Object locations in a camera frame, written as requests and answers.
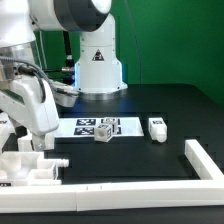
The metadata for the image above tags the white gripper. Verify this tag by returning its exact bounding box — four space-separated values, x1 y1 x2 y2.
0 79 59 151

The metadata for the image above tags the black camera on stand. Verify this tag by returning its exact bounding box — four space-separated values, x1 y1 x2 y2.
63 31 75 85

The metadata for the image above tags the white L-shaped fence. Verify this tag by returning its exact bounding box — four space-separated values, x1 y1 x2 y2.
0 139 224 213

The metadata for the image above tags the white marker base plate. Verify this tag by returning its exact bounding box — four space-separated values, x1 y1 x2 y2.
54 117 145 139

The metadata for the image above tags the grey camera cable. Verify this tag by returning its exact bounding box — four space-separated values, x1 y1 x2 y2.
38 31 48 71

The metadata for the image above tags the white tagged cube nut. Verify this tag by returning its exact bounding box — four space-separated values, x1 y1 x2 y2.
94 123 113 142
102 117 119 134

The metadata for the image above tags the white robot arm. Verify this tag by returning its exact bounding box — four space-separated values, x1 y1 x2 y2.
0 0 127 151

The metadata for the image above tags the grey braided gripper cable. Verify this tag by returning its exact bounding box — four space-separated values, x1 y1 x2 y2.
0 54 58 104

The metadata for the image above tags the white chair seat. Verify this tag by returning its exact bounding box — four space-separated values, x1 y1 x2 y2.
0 151 69 187

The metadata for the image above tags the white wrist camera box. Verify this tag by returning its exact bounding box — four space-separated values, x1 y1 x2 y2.
51 81 79 107

